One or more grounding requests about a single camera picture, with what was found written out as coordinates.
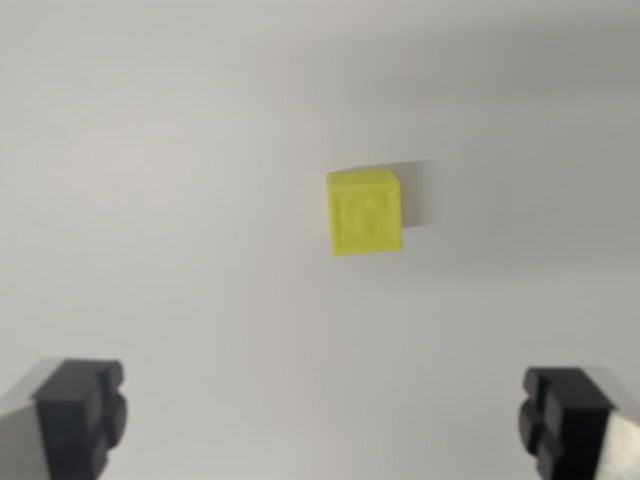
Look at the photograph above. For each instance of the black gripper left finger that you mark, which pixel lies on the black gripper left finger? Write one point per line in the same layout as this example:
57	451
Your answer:
75	420

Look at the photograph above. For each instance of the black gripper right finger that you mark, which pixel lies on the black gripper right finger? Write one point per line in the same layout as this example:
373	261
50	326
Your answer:
570	425

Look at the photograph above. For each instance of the yellow embossed cube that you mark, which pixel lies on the yellow embossed cube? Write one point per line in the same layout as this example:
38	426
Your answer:
365	215

